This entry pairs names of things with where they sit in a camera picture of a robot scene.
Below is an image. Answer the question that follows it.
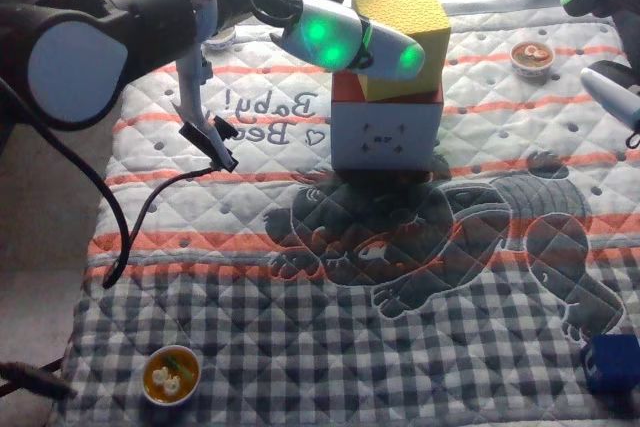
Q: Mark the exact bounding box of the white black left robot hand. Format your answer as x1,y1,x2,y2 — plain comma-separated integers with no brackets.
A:
214,0,427,81

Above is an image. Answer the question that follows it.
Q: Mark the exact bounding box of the yellow foam cube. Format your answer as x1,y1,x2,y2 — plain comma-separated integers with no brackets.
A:
351,0,452,102

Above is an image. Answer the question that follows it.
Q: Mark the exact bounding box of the Rubik's cube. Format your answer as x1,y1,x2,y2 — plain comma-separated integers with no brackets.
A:
330,69,445,172

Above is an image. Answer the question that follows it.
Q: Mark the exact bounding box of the blue cube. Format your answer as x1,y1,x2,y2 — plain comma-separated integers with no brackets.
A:
579,334,640,396

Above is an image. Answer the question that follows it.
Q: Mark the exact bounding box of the white blue toy bowl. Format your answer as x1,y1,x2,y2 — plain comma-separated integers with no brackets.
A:
203,28,238,53

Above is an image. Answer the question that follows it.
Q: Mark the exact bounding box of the toy bowl with egg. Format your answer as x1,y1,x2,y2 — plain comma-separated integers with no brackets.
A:
509,41,556,81

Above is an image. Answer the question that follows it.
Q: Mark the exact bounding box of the grey quilt with bear print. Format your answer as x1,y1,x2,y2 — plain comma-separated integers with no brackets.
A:
52,0,640,427

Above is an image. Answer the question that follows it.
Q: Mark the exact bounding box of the toy bowl of orange soup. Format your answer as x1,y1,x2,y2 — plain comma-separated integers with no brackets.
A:
141,345,202,406

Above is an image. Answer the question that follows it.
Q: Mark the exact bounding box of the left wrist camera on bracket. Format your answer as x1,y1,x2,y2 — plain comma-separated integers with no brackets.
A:
169,0,240,174

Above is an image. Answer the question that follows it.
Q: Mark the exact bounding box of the black camera cable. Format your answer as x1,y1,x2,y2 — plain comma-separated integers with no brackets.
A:
0,77,224,291

